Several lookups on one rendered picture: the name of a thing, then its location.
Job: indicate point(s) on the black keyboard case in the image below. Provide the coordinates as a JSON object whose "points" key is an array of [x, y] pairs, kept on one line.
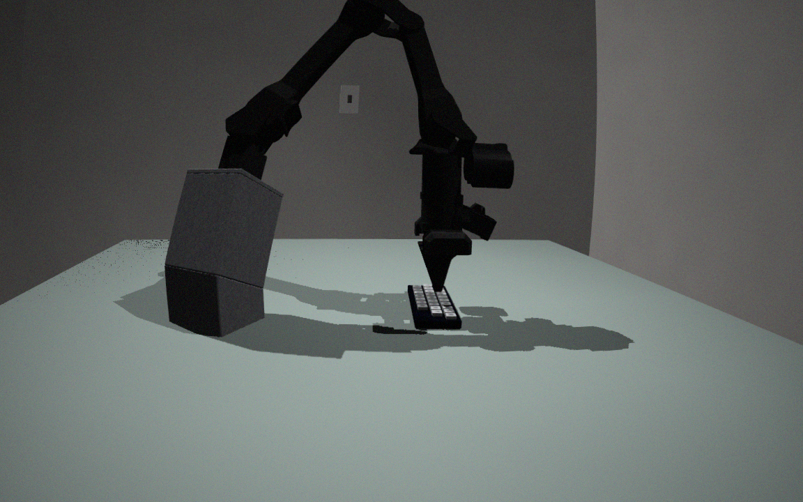
{"points": [[440, 313]]}

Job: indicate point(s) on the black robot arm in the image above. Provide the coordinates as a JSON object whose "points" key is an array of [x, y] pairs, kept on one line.
{"points": [[272, 112]]}

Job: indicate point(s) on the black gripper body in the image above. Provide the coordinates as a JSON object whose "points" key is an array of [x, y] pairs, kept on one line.
{"points": [[438, 209]]}

